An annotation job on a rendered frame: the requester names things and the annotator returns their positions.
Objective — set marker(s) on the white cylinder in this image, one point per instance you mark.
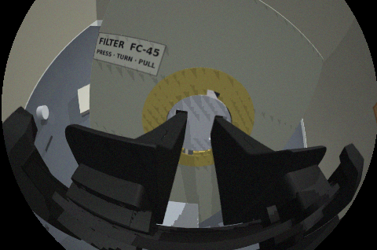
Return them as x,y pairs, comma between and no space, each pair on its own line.
42,112

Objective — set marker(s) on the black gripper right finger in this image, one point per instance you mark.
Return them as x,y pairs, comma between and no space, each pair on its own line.
247,170

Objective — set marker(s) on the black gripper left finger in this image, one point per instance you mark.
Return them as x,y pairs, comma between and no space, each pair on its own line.
150,160

